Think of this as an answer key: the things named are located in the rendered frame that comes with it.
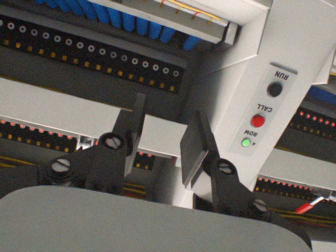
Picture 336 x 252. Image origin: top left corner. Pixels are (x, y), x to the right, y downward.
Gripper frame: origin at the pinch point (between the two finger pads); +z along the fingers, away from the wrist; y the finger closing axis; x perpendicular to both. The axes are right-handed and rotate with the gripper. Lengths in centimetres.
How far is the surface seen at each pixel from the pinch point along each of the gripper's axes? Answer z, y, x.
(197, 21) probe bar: 18.1, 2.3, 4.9
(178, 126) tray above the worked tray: 12.5, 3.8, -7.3
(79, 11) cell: 24.5, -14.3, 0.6
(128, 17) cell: 21.0, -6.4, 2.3
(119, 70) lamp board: 26.5, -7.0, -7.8
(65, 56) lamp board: 26.1, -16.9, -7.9
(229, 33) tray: 17.6, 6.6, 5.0
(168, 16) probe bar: 17.7, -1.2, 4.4
